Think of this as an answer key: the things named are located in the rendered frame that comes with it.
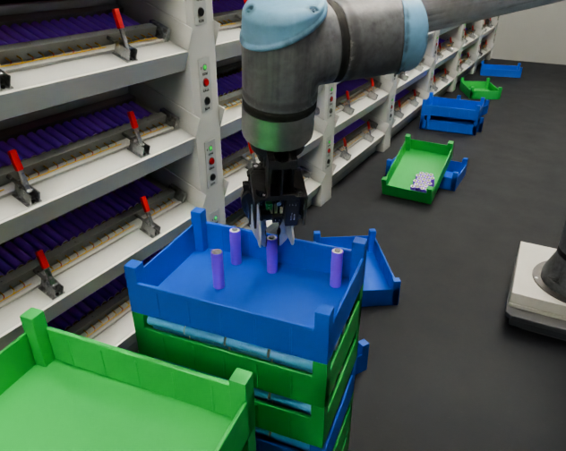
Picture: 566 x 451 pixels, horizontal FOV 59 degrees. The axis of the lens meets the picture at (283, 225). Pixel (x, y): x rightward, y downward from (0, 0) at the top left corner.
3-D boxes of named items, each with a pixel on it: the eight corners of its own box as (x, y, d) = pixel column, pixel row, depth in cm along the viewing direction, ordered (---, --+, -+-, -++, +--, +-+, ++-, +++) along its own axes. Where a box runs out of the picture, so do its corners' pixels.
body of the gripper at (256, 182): (252, 233, 68) (252, 160, 60) (245, 192, 75) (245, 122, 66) (307, 228, 69) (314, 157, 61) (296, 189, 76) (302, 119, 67)
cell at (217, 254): (218, 256, 74) (221, 292, 77) (225, 250, 76) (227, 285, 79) (208, 253, 75) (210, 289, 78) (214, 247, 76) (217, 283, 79)
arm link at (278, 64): (349, 7, 51) (255, 17, 48) (335, 115, 60) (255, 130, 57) (312, -22, 57) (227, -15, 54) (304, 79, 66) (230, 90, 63)
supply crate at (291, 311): (364, 281, 81) (368, 237, 77) (327, 365, 64) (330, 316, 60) (200, 246, 90) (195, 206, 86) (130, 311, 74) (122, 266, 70)
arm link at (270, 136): (238, 86, 64) (313, 83, 65) (239, 120, 67) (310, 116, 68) (244, 124, 57) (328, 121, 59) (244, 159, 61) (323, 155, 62)
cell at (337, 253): (342, 283, 79) (345, 247, 76) (339, 289, 78) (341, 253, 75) (331, 280, 80) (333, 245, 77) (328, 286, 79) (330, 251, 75)
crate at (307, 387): (360, 320, 84) (364, 281, 81) (324, 410, 68) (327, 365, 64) (202, 283, 94) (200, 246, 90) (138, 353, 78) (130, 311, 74)
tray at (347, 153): (381, 140, 246) (393, 116, 238) (328, 184, 200) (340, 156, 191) (346, 121, 251) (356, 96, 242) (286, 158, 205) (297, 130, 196)
